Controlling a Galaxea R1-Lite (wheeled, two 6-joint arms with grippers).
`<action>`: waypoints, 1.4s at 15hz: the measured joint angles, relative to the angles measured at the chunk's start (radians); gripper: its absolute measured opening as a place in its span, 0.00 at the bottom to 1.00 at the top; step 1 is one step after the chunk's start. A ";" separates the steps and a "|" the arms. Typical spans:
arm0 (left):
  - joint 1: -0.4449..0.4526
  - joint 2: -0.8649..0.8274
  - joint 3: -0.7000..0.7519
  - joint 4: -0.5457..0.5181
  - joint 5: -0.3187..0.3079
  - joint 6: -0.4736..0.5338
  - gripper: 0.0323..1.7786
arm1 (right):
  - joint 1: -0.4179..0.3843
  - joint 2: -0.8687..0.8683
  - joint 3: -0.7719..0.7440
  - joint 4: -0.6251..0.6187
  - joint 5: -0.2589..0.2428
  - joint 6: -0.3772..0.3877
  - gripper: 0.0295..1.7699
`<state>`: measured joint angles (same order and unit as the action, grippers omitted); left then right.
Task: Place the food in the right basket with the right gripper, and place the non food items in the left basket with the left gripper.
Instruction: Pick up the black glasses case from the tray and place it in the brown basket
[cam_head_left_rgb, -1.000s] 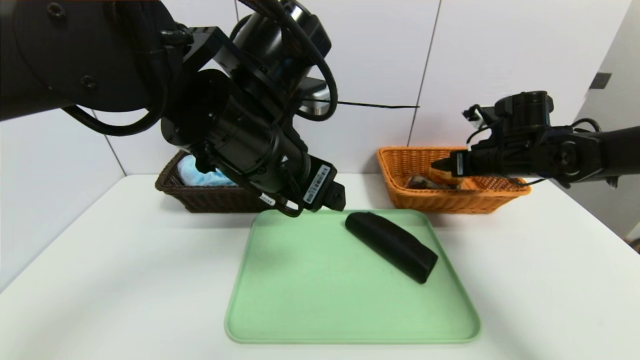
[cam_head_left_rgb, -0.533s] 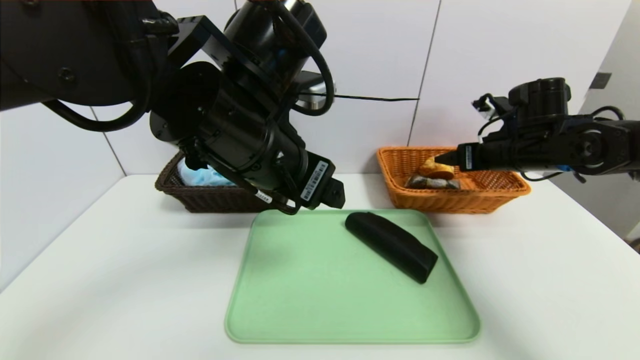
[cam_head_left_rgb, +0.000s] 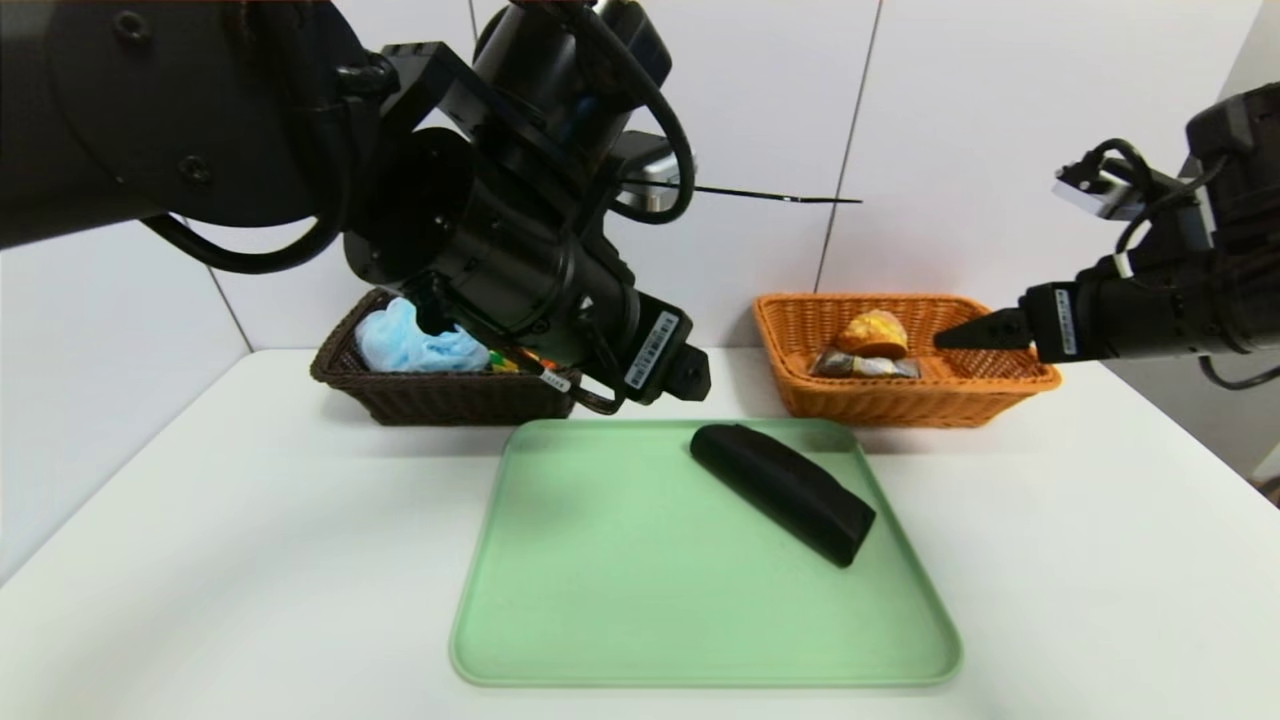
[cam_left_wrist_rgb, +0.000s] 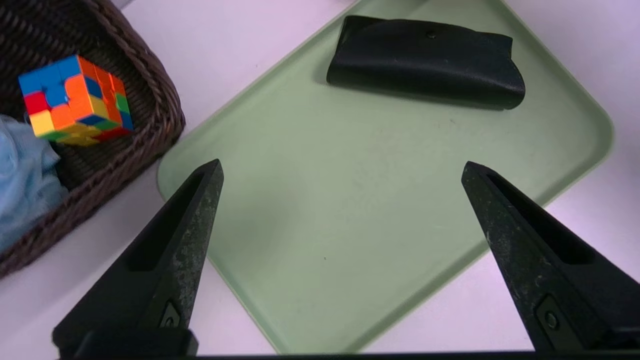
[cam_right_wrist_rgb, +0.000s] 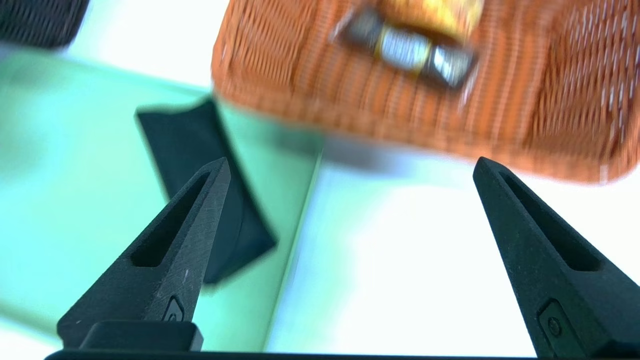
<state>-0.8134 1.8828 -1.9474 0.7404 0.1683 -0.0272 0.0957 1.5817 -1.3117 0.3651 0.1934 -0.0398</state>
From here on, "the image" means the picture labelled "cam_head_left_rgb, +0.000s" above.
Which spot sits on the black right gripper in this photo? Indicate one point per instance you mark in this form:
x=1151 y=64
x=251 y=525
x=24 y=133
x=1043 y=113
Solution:
x=1056 y=322

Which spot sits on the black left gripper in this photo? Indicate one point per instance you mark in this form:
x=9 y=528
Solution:
x=660 y=357

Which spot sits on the round cream bun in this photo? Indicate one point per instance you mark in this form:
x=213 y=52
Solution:
x=872 y=335

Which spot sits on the chocolate balls pack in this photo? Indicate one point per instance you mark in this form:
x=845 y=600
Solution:
x=865 y=366

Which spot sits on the black fabric pouch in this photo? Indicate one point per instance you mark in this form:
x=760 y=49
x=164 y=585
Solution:
x=785 y=490

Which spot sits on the colourful puzzle cube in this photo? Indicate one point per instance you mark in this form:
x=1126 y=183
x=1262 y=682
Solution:
x=515 y=362

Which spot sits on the light blue bath loofah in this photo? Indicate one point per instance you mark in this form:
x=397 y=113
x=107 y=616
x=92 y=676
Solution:
x=410 y=340

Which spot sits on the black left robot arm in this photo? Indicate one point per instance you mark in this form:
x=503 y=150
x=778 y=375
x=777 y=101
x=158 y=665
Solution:
x=200 y=110

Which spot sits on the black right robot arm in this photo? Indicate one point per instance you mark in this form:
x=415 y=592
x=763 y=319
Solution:
x=1220 y=250

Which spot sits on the orange wicker basket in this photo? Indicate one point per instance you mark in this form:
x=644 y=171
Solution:
x=980 y=390

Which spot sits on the dark brown wicker basket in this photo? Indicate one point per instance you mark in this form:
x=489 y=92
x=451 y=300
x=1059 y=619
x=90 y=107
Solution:
x=420 y=395

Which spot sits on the black zip tie tail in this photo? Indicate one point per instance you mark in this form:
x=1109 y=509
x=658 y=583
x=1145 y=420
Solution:
x=760 y=193

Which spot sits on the light green plastic tray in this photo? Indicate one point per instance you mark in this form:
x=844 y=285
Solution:
x=620 y=580

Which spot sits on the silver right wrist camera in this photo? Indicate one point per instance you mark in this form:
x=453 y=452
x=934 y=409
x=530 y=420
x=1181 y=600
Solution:
x=1105 y=190

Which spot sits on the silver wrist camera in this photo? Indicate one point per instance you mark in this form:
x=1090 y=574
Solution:
x=650 y=170
x=1105 y=190

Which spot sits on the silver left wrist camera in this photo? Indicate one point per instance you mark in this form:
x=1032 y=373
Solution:
x=650 y=170

